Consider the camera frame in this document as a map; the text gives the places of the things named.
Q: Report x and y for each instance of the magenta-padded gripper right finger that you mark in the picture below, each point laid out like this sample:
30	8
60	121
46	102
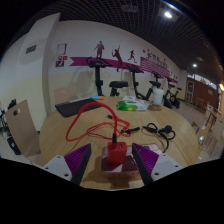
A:
165	166

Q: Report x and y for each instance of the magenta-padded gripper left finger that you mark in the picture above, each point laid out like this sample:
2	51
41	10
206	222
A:
58	166

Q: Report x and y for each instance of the red charger block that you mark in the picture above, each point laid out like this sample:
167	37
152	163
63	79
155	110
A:
116	153

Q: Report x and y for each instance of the round clear glass dish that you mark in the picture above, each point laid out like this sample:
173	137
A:
155	108

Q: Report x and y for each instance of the flat black tablet case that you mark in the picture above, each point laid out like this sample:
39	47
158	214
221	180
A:
74	106

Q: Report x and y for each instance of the white plastic cup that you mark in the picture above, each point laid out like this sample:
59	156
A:
158	96

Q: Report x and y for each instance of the green wet wipes pack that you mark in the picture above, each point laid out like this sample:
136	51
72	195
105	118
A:
130	105

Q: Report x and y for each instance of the white tissue pack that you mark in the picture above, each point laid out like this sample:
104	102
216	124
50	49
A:
129	98

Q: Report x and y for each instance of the orange and blue marker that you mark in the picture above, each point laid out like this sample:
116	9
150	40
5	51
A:
96	97

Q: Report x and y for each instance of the group of black exercise bikes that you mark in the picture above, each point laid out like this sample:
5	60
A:
98	78

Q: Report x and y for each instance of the group of ceiling lights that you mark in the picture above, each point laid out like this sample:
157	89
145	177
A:
168	14

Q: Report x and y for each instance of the wall poster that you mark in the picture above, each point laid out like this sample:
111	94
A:
61	50

